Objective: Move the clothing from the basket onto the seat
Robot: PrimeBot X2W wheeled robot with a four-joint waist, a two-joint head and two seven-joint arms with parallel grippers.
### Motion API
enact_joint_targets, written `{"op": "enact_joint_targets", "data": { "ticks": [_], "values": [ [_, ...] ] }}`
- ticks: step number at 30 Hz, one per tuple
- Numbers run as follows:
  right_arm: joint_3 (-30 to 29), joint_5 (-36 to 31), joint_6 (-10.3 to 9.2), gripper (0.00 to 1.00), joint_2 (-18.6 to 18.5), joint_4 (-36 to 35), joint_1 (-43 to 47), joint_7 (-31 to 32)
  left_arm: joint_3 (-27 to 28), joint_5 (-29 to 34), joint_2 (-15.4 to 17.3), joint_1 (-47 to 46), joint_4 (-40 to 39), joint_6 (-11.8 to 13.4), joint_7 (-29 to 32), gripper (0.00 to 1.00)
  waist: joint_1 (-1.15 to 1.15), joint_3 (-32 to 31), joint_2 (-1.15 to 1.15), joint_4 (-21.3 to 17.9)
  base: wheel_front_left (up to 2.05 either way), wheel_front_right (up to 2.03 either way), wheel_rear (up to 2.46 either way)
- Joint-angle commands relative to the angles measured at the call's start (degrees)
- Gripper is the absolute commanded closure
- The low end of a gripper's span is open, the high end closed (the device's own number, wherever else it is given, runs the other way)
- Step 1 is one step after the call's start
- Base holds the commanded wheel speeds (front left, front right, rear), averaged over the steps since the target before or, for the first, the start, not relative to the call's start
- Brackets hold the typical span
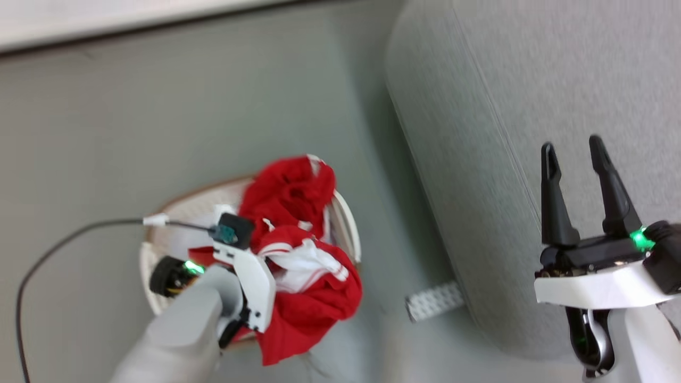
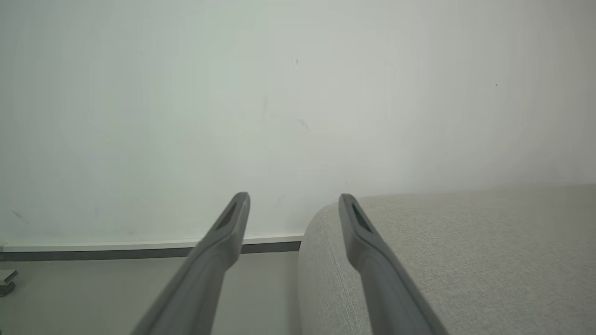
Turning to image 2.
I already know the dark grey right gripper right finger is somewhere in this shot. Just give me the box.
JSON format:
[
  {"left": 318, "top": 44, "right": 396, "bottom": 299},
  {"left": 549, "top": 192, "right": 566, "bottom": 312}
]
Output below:
[{"left": 339, "top": 193, "right": 450, "bottom": 335}]

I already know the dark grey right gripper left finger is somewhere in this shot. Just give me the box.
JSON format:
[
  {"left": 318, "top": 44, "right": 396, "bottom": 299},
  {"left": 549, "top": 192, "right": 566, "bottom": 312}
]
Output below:
[{"left": 130, "top": 192, "right": 251, "bottom": 335}]

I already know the grey fabric sofa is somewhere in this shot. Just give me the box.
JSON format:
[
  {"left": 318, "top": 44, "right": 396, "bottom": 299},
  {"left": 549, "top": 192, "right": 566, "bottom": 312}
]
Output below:
[{"left": 297, "top": 184, "right": 596, "bottom": 335}]

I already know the white and dark baseboard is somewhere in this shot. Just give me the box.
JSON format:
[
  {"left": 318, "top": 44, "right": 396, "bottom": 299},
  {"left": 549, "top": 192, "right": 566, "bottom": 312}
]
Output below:
[{"left": 0, "top": 234, "right": 304, "bottom": 261}]

